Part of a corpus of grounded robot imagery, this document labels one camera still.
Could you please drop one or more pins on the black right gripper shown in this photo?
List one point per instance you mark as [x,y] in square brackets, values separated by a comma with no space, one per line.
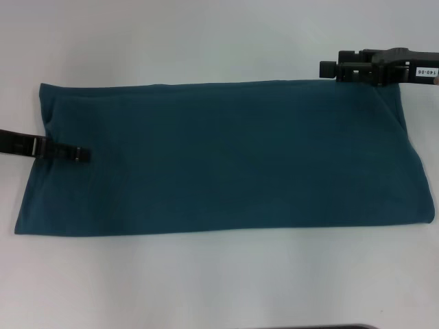
[404,68]

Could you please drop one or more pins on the blue FREE print t-shirt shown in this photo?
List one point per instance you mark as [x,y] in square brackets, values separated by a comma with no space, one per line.
[223,161]

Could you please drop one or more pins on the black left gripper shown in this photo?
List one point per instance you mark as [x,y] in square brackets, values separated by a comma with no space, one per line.
[15,145]

